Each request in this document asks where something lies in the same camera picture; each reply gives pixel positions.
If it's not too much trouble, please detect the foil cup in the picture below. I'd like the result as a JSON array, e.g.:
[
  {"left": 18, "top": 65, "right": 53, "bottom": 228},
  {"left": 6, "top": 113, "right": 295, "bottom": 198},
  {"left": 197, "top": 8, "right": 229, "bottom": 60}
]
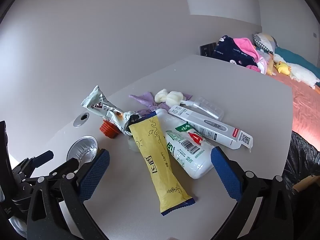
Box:
[{"left": 66, "top": 135, "right": 98, "bottom": 167}]

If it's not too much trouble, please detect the white thermometer box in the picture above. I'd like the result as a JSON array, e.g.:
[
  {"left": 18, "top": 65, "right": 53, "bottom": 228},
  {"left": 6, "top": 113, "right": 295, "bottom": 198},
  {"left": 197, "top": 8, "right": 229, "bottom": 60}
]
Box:
[{"left": 168, "top": 105, "right": 253, "bottom": 151}]

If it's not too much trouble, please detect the white AD milk bottle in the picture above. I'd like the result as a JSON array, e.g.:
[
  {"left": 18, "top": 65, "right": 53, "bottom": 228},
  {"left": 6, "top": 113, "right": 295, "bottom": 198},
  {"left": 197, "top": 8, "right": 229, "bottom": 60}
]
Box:
[{"left": 156, "top": 109, "right": 214, "bottom": 179}]

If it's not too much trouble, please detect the orange bottle cap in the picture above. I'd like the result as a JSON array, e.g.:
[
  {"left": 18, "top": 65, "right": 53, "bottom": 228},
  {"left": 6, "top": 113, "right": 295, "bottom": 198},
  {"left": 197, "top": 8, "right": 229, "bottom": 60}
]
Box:
[{"left": 100, "top": 120, "right": 120, "bottom": 139}]

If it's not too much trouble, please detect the clear plastic case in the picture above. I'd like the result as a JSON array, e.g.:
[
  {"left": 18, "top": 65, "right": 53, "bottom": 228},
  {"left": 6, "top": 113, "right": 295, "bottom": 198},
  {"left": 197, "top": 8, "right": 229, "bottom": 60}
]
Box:
[{"left": 181, "top": 97, "right": 224, "bottom": 121}]

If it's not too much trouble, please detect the yellow snack wrapper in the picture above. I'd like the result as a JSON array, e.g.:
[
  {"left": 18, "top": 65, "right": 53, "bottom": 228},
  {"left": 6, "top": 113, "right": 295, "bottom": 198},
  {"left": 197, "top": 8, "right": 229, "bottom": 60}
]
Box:
[{"left": 129, "top": 112, "right": 195, "bottom": 216}]

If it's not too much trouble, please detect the silver snack wrapper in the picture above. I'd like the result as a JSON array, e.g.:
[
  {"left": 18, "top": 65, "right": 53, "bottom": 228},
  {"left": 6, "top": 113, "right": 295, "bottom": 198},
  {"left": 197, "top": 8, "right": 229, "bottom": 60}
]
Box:
[{"left": 81, "top": 86, "right": 140, "bottom": 136}]

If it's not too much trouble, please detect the white cotton knot toy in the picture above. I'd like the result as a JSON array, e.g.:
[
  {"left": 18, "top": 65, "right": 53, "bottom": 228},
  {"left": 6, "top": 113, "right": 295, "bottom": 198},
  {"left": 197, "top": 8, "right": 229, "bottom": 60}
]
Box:
[{"left": 154, "top": 89, "right": 185, "bottom": 107}]

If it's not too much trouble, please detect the purple plastic bag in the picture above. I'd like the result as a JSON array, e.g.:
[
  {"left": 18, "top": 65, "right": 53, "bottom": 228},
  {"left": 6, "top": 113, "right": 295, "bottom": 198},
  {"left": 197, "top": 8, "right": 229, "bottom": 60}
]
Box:
[{"left": 128, "top": 91, "right": 193, "bottom": 117}]

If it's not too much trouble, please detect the black lined trash box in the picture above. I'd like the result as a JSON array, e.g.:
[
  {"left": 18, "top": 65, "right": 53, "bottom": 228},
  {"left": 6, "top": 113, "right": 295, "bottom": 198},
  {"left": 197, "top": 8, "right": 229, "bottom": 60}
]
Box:
[{"left": 282, "top": 131, "right": 319, "bottom": 198}]

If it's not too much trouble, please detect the silver desk grommet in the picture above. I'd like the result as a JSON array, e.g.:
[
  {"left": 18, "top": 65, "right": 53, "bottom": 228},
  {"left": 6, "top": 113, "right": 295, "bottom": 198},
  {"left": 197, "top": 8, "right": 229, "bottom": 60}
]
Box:
[{"left": 73, "top": 112, "right": 89, "bottom": 127}]

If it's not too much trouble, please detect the pink bed sheet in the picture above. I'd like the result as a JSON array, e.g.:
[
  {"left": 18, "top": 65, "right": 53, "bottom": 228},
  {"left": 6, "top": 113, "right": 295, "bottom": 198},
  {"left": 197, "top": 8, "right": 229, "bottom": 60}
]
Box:
[{"left": 272, "top": 74, "right": 319, "bottom": 150}]

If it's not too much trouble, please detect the yellow duck plush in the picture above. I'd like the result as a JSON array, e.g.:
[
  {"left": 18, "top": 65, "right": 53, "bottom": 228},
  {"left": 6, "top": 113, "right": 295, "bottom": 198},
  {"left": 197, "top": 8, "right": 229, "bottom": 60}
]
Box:
[{"left": 275, "top": 61, "right": 291, "bottom": 76}]

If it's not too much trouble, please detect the yellow long plush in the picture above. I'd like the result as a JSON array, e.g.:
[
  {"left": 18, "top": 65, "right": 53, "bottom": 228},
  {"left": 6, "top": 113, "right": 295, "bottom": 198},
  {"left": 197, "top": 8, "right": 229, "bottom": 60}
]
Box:
[{"left": 266, "top": 59, "right": 276, "bottom": 76}]

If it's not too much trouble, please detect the white goose plush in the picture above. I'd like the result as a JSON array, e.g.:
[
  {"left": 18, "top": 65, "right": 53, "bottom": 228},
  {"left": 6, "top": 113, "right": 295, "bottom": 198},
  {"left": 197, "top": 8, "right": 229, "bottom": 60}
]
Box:
[{"left": 273, "top": 54, "right": 319, "bottom": 90}]

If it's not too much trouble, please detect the navy pink clothes pile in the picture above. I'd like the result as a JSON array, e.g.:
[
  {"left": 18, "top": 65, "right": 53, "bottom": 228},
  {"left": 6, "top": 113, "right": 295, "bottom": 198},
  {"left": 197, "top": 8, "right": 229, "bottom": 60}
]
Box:
[{"left": 210, "top": 35, "right": 268, "bottom": 74}]

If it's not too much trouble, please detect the patterned pillow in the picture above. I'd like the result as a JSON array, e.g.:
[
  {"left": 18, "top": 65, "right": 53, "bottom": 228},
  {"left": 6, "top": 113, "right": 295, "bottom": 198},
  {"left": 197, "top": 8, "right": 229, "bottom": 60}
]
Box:
[{"left": 253, "top": 33, "right": 278, "bottom": 54}]

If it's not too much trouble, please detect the black wall socket panel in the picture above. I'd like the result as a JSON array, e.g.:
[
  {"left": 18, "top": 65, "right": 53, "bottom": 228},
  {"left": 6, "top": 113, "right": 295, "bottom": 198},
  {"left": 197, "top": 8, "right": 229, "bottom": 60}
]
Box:
[{"left": 200, "top": 42, "right": 217, "bottom": 57}]

